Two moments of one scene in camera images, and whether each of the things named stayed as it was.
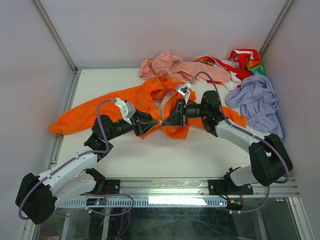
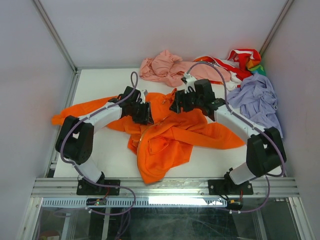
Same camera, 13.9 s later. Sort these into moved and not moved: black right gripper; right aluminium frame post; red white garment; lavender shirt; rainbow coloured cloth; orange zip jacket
Moved: orange zip jacket; black right gripper
Not moved: right aluminium frame post; red white garment; lavender shirt; rainbow coloured cloth
